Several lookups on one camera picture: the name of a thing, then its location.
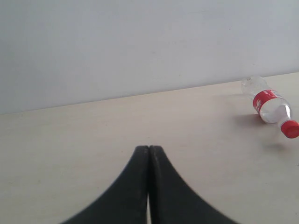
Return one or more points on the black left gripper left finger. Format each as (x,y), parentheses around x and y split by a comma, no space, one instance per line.
(125,201)

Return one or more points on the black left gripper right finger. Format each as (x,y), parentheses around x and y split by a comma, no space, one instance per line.
(171,200)

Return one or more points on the clear bottle red label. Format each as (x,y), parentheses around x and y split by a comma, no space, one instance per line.
(271,107)

